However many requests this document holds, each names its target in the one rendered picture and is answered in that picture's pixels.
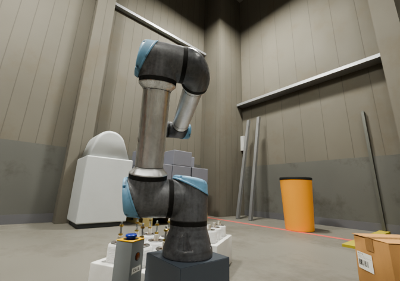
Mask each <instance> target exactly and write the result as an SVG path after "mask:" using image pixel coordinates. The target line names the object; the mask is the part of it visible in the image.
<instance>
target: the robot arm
mask: <svg viewBox="0 0 400 281"><path fill-rule="evenodd" d="M135 76H136V77H137V78H139V84H140V85H141V87H142V89H143V92H142V103H141V109H140V120H139V131H138V137H137V148H136V159H135V166H134V168H132V169H131V170H130V171H129V176H128V177H125V178H124V179H123V185H122V187H123V189H122V204H123V213H124V215H125V216H126V217H133V218H170V228H169V231H168V233H167V237H166V239H165V242H164V245H163V248H162V256H163V257H164V258H166V259H168V260H171V261H177V262H183V263H194V262H200V261H206V260H209V259H210V258H212V256H213V248H212V245H211V242H210V237H209V234H208V230H207V209H208V185H207V182H206V181H205V180H202V179H199V178H195V177H190V176H181V175H174V176H173V177H172V179H167V173H166V171H165V170H164V169H163V164H164V153H165V141H166V138H178V139H189V138H190V134H191V130H192V128H191V125H190V122H191V120H192V117H193V115H194V112H195V110H196V108H197V105H198V103H199V100H200V98H201V96H202V95H203V94H204V93H205V92H206V91H207V89H208V86H209V83H210V70H209V67H208V64H207V62H206V60H205V58H204V57H203V55H202V54H201V53H200V52H198V51H197V50H196V49H194V48H191V47H188V46H187V47H186V46H180V45H175V44H172V43H166V42H160V41H158V40H149V39H145V40H143V41H142V43H141V45H140V47H139V51H138V54H137V59H136V65H135ZM176 83H180V84H182V92H181V95H180V99H179V102H178V105H177V109H176V113H175V115H174V119H173V122H169V121H168V112H169V105H170V94H171V92H172V91H173V90H175V88H176Z"/></svg>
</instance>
